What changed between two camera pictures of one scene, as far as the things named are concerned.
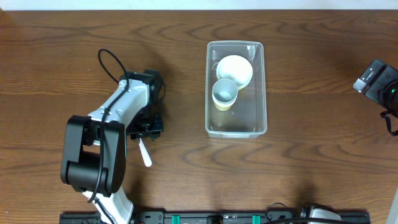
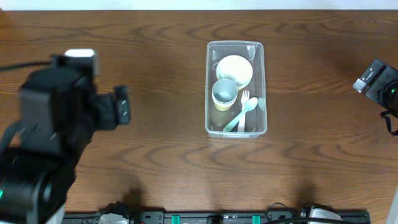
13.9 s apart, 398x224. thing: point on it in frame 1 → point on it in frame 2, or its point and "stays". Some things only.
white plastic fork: x=146 y=157 → x=242 y=123
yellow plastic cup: x=222 y=107 stays
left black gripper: x=148 y=129 → x=122 y=106
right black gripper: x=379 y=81 stays
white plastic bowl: x=236 y=68 stays
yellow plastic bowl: x=239 y=88 stays
